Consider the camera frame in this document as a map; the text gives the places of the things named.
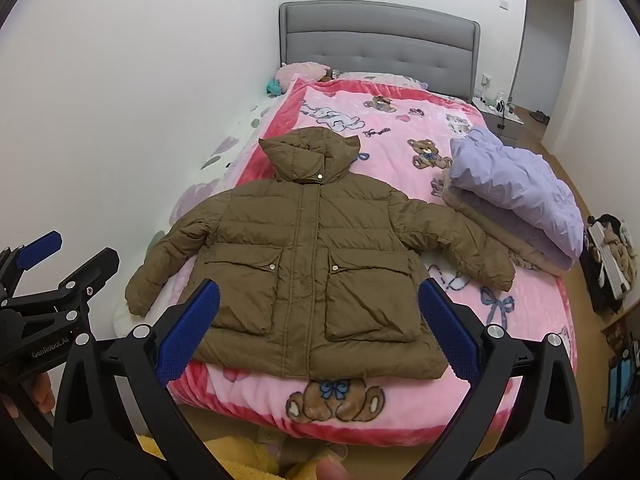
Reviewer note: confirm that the pink plush toy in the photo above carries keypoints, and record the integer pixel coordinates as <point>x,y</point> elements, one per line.
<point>302,71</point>

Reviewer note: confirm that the person's right hand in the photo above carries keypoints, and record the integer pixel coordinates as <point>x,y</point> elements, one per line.
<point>331,469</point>

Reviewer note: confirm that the white floral pillow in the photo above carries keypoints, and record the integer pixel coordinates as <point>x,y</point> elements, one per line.
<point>380,78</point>

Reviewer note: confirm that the person's yellow fleece top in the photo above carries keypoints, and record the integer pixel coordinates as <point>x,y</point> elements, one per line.
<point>225,455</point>

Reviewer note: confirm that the white floral bedsheet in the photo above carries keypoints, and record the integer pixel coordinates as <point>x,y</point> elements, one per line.
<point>225,150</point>

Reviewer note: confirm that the teal plush toy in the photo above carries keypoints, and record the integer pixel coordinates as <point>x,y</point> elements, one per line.
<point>275,87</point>

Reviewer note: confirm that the pair of dark shoes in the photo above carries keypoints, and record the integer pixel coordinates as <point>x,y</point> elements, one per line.
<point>540,116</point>

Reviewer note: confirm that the white nightstand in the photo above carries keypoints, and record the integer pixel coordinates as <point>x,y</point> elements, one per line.
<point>505,122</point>

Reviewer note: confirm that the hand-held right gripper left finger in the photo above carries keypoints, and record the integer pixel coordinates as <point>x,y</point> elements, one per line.
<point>192,330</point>

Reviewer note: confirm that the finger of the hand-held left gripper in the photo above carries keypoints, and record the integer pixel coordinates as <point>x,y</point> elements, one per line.
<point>95,272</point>
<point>40,249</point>

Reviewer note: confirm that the person's left hand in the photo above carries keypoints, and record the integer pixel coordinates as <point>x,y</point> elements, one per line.
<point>42,392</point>

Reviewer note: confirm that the pile of clothes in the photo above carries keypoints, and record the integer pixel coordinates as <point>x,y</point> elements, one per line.
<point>612,247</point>

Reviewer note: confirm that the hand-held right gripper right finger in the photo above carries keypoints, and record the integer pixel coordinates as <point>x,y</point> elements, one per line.
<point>450,330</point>

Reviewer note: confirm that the lilac folded quilt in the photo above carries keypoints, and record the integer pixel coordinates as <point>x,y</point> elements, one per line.
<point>515,180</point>

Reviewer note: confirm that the open suitcase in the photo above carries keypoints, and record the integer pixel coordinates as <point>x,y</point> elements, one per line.
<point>612,275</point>

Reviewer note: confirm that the grey padded bed headboard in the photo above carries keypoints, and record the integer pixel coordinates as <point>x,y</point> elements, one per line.
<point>380,45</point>

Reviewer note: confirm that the pink printed blanket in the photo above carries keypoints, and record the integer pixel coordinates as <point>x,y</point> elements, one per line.
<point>390,125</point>

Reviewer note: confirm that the brown hooded puffer jacket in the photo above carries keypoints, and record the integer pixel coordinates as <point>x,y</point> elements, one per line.
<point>300,260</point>

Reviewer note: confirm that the blue bag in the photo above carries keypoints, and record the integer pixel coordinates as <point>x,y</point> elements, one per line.
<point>622,385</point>

